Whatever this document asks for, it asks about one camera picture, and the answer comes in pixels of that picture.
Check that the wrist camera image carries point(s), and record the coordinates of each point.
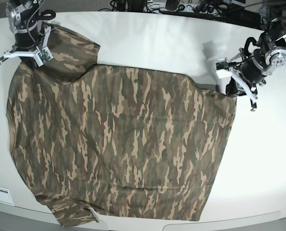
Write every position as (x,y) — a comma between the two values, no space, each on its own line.
(43,56)
(222,68)

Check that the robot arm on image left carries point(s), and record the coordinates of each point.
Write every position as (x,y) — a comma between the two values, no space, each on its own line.
(31,37)

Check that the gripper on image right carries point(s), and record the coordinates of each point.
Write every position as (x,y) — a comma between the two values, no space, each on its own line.
(239,85)

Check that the white label on table edge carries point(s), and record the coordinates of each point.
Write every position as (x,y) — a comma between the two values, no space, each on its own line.
(5,197)

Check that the black cable clutter background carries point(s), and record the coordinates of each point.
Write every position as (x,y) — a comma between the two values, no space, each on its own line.
(228,11)

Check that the camouflage T-shirt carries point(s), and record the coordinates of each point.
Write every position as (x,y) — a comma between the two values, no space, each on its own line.
(88,138)

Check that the white power strip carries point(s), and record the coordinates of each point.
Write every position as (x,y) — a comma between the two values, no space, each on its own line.
(183,7)

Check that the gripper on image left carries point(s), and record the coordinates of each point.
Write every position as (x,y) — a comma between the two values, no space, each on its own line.
(27,57)

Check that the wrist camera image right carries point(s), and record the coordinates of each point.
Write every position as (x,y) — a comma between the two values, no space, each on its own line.
(222,68)

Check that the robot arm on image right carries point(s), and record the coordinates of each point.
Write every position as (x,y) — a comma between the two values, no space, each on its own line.
(257,60)

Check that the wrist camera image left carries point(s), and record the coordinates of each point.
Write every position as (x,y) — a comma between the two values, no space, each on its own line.
(43,56)

